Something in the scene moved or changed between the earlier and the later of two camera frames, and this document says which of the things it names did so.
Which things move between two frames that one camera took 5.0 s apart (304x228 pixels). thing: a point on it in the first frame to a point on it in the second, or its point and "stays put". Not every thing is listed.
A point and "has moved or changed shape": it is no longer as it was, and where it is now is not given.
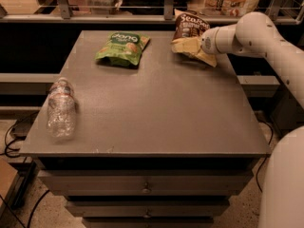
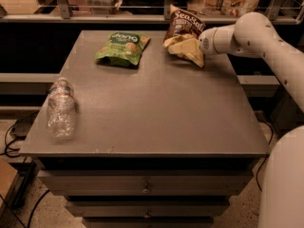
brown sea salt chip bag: x=188 y=32 has moved or changed shape
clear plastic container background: x=104 y=0 stays put
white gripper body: x=209 y=42 stays put
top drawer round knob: x=146 y=190 stays put
